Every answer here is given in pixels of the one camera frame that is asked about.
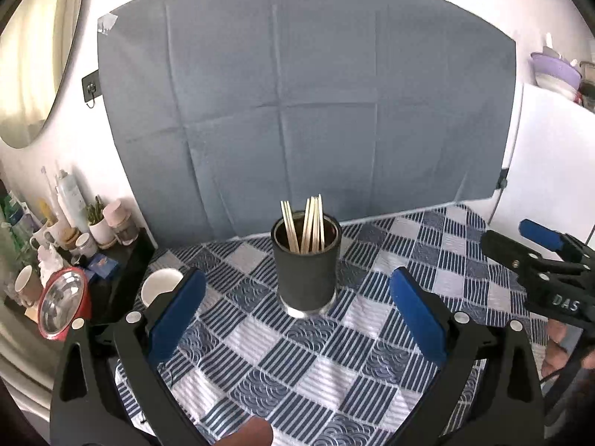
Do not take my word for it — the person's right hand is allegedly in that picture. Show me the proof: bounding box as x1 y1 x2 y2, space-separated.
541 318 582 379

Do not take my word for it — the person's left hand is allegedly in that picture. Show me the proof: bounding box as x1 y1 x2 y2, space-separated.
215 417 273 446

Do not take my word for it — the white board panel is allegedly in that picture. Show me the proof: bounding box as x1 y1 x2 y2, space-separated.
490 84 594 247

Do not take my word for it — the beige ceramic mug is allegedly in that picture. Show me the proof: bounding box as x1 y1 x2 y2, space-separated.
140 268 184 308

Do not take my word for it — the black side shelf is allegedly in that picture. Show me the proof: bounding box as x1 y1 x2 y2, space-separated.
1 229 155 338

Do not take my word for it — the red bowl with steel bowl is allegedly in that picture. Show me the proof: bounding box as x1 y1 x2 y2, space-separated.
37 267 92 341

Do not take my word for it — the blue small box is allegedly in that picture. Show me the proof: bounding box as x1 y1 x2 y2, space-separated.
88 254 119 280

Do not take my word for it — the small white cup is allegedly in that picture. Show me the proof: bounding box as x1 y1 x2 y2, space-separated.
75 233 99 260

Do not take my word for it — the white potted succulent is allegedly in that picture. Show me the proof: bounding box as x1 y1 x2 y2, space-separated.
86 195 116 250

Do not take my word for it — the brown mug on shelf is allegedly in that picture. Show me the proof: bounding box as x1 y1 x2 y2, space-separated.
14 265 44 307

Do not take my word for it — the pink lidded jar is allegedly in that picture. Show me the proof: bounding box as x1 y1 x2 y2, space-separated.
103 199 139 246

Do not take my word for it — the blue patterned tablecloth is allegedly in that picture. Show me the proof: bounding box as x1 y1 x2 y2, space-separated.
111 203 555 446

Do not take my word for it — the white spray bottle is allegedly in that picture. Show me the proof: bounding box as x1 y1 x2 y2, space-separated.
57 169 89 234

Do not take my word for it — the purple bowl stack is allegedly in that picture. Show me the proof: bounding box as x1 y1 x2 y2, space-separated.
530 32 582 102

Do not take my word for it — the black cylindrical utensil holder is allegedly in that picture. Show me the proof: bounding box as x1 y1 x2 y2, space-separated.
270 214 342 319

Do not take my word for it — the grey backdrop cloth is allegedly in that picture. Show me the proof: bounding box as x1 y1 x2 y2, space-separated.
97 0 516 247

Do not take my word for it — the black wall hook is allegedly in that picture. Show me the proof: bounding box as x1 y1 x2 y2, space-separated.
82 70 102 109

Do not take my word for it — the oval wall mirror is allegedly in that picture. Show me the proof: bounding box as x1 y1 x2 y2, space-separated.
1 0 82 149

